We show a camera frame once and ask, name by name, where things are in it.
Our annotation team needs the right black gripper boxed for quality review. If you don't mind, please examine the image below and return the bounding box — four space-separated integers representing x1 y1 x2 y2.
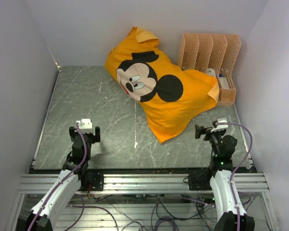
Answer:
195 125 225 157

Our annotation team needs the orange Mickey Mouse pillowcase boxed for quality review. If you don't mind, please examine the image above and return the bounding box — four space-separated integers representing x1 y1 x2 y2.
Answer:
105 27 219 143

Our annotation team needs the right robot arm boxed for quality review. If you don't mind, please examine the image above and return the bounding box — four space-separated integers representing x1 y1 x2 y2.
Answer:
195 121 255 231

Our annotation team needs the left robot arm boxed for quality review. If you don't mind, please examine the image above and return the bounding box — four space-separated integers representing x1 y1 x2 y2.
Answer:
16 119 101 231

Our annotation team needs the white box in organizer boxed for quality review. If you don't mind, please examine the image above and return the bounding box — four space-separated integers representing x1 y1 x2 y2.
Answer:
219 77 229 89

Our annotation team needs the white tube in organizer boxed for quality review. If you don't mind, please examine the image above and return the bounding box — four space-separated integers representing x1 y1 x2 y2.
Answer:
206 68 216 77

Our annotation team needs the peach plastic file organizer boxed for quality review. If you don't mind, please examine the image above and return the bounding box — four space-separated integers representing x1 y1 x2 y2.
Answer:
177 33 241 106

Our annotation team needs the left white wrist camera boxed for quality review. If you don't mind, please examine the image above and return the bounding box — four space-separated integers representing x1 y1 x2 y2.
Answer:
76 119 92 133

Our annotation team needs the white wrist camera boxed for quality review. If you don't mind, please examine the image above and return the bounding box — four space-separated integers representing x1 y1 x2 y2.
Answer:
76 119 92 133
211 117 228 132

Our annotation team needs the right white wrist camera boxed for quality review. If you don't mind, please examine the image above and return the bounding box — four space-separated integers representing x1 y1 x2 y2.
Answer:
211 117 228 132

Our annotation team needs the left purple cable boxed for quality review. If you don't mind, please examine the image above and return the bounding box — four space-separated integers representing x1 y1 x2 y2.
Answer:
26 122 88 231

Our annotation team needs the aluminium mounting rail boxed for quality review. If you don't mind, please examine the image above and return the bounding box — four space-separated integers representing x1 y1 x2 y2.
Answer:
18 173 269 194

